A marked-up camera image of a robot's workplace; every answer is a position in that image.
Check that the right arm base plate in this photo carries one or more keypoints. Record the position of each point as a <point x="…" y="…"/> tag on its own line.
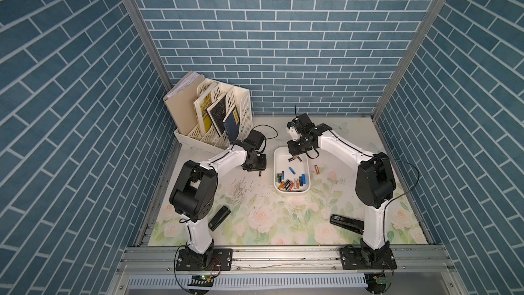
<point x="357" y="258"/>

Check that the black copper battery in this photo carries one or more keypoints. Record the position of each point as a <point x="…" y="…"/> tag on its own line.
<point x="295" y="159"/>

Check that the black stapler left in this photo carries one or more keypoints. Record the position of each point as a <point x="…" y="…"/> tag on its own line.
<point x="219" y="217"/>

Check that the black stapler right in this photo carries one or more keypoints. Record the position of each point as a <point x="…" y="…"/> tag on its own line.
<point x="353" y="225"/>

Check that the beige paper folder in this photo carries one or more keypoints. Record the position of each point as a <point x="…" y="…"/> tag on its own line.
<point x="180" y="101"/>

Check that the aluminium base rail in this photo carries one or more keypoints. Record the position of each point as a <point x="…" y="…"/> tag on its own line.
<point x="421" y="269"/>

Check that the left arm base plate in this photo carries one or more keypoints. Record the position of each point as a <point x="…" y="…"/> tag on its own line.
<point x="213" y="259"/>

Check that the yellow cover book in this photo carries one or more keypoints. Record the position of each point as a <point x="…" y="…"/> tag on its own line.
<point x="204" y="99"/>

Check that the white plastic storage box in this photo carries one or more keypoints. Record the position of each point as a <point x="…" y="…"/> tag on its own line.
<point x="292" y="176"/>

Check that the black cover book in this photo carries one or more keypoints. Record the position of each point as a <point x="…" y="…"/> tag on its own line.
<point x="217" y="112"/>

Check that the white vented cable duct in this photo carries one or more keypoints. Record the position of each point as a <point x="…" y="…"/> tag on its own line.
<point x="251" y="282"/>

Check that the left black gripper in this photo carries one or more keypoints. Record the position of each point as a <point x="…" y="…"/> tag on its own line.
<point x="261" y="166"/>

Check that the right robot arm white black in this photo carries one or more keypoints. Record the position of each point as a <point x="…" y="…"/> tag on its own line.
<point x="375" y="183"/>

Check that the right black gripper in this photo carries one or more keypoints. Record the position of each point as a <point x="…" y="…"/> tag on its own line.
<point x="291" y="149"/>

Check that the black stapler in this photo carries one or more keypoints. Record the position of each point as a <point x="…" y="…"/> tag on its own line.
<point x="353" y="225"/>
<point x="219" y="217"/>

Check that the dark blue book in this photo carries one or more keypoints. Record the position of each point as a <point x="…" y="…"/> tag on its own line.
<point x="232" y="124"/>

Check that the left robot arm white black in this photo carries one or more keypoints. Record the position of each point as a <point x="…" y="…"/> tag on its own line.
<point x="195" y="188"/>

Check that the white perforated file organizer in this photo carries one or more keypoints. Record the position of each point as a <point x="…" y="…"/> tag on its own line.
<point x="212" y="142"/>

